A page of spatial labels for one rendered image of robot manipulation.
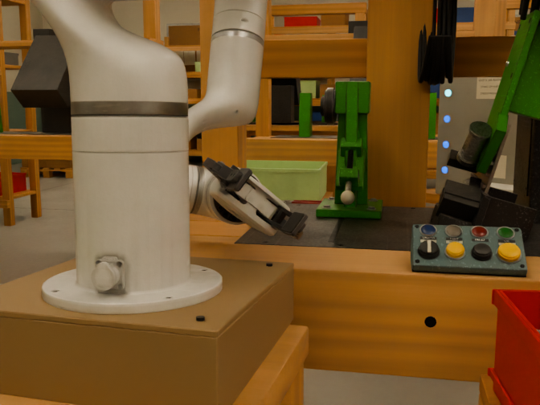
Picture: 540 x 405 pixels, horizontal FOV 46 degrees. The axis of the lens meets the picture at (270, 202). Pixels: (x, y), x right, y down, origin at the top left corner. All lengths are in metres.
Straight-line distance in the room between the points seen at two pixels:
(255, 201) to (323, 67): 0.77
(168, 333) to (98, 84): 0.24
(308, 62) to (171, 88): 0.95
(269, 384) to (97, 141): 0.30
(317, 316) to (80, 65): 0.48
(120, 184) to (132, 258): 0.07
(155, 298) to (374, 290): 0.37
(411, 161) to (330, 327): 0.64
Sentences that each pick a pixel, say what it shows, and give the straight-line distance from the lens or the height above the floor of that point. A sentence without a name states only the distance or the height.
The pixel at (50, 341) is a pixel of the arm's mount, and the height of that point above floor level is 0.91.
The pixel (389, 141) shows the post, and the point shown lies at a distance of 1.48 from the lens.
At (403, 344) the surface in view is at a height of 0.80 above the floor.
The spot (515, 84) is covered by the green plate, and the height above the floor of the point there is 1.16.
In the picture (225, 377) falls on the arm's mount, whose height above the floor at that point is 0.89.
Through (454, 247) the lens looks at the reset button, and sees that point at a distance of 0.91.
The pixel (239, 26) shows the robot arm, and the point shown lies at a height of 1.25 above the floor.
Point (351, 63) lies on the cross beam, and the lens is 1.57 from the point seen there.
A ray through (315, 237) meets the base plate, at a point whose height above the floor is 0.90.
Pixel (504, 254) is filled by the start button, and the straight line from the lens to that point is 0.91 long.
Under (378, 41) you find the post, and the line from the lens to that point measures 1.48.
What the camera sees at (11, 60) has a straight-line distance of 6.49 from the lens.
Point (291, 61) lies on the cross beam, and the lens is 1.58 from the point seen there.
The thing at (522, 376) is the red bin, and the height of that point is 0.86.
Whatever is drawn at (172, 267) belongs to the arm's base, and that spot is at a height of 0.96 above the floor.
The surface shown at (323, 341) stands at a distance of 0.94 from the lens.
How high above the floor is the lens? 1.14
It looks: 9 degrees down
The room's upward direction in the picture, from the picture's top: straight up
